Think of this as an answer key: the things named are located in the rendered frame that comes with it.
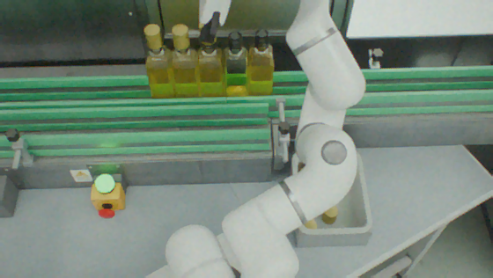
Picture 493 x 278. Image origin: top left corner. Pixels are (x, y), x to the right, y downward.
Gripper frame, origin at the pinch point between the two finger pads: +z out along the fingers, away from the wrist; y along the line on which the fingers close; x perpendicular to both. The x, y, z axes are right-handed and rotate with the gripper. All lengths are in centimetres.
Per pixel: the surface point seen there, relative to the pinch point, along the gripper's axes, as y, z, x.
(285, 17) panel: -13.0, 5.3, 19.9
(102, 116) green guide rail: 6.3, 28.7, -19.8
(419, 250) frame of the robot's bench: 17, 68, 85
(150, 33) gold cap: 1.0, 3.5, -11.5
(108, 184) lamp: 19.9, 37.0, -16.5
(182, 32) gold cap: 0.9, 1.8, -5.0
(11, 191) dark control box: 18, 48, -40
